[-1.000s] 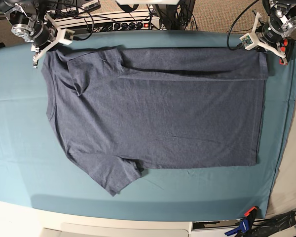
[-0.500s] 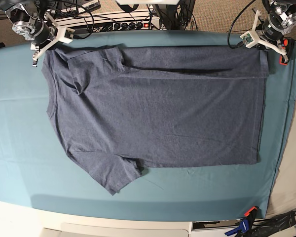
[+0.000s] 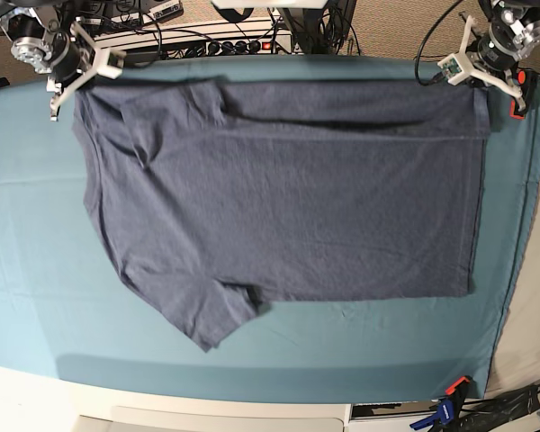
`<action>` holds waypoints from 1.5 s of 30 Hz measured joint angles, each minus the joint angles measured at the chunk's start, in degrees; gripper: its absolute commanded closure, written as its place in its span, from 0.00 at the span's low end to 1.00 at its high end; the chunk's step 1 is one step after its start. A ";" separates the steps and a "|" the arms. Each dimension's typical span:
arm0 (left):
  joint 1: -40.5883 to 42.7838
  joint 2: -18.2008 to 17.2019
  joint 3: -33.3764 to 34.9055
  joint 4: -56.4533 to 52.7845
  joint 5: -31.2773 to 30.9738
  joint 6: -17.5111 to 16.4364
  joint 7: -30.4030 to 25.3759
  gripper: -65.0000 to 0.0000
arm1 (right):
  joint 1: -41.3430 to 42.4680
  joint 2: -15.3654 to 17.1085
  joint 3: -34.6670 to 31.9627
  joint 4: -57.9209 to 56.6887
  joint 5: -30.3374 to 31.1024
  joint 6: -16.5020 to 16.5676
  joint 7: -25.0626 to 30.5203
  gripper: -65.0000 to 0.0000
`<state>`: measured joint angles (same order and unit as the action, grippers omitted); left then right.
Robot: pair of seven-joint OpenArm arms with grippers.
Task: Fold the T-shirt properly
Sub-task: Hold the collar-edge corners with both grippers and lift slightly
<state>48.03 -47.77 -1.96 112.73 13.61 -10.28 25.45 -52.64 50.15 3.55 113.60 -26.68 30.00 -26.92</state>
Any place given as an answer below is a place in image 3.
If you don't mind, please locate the orange black clamp top right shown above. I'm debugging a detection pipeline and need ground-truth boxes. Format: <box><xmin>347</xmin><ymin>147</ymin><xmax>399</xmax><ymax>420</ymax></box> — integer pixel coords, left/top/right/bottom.
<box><xmin>509</xmin><ymin>68</ymin><xmax>538</xmax><ymax>120</ymax></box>

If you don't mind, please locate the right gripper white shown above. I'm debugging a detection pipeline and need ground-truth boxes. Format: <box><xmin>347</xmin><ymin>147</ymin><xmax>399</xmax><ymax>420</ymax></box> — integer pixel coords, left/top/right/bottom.
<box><xmin>47</xmin><ymin>22</ymin><xmax>106</xmax><ymax>122</ymax></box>

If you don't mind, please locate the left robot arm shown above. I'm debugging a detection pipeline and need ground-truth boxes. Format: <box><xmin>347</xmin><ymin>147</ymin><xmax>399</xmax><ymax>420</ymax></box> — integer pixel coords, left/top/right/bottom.
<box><xmin>439</xmin><ymin>1</ymin><xmax>540</xmax><ymax>119</ymax></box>

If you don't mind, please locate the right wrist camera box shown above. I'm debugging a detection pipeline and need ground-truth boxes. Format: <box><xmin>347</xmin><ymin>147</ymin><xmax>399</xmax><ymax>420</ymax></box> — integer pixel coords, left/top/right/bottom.
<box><xmin>97</xmin><ymin>48</ymin><xmax>127</xmax><ymax>79</ymax></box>

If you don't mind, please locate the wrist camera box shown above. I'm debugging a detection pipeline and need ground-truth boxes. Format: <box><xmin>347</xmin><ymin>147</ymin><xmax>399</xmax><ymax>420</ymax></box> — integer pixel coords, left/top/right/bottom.
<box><xmin>97</xmin><ymin>48</ymin><xmax>127</xmax><ymax>79</ymax></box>
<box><xmin>437</xmin><ymin>52</ymin><xmax>473</xmax><ymax>86</ymax></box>

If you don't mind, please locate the blue-grey heathered T-shirt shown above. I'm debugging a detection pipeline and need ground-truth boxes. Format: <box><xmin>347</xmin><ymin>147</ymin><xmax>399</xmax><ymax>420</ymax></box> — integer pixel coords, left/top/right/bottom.
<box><xmin>73</xmin><ymin>80</ymin><xmax>491</xmax><ymax>350</ymax></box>

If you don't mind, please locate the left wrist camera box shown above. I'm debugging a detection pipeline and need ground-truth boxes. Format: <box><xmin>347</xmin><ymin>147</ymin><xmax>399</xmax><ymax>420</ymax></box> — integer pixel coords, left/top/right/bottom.
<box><xmin>437</xmin><ymin>52</ymin><xmax>473</xmax><ymax>86</ymax></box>

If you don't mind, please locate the black camera cable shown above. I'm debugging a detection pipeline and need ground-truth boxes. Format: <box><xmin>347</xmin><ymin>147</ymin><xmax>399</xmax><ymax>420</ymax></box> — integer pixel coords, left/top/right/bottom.
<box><xmin>413</xmin><ymin>0</ymin><xmax>467</xmax><ymax>87</ymax></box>
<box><xmin>71</xmin><ymin>8</ymin><xmax>208</xmax><ymax>68</ymax></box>

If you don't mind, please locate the black cable bundle bottom right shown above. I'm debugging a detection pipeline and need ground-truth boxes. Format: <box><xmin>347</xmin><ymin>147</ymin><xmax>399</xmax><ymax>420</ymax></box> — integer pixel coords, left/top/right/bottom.
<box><xmin>454</xmin><ymin>380</ymin><xmax>540</xmax><ymax>432</ymax></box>

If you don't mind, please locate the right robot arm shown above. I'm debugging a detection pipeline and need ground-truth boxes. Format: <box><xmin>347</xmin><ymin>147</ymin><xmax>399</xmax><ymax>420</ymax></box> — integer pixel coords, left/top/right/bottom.
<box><xmin>0</xmin><ymin>1</ymin><xmax>120</xmax><ymax>122</ymax></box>

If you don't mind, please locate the black power strip red switch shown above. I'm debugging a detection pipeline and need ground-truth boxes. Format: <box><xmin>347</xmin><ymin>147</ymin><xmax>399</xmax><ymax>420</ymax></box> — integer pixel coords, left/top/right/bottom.
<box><xmin>200</xmin><ymin>39</ymin><xmax>292</xmax><ymax>57</ymax></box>

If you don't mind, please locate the teal table cloth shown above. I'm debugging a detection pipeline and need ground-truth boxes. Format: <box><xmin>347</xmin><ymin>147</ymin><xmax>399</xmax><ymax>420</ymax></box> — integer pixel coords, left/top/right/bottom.
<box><xmin>0</xmin><ymin>54</ymin><xmax>540</xmax><ymax>405</ymax></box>

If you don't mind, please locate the white overhead camera mount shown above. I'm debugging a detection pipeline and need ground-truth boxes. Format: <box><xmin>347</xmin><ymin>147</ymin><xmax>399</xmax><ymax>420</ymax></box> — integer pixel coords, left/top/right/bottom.
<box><xmin>211</xmin><ymin>0</ymin><xmax>328</xmax><ymax>9</ymax></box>

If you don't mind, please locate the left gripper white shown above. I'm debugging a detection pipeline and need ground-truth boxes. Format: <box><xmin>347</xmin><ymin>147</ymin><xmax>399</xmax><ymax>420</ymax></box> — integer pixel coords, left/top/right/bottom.
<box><xmin>456</xmin><ymin>13</ymin><xmax>522</xmax><ymax>111</ymax></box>

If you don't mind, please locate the blue orange clamp bottom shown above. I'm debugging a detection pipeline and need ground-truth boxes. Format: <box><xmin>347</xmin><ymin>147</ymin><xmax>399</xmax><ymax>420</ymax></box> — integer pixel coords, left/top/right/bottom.
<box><xmin>409</xmin><ymin>375</ymin><xmax>472</xmax><ymax>431</ymax></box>

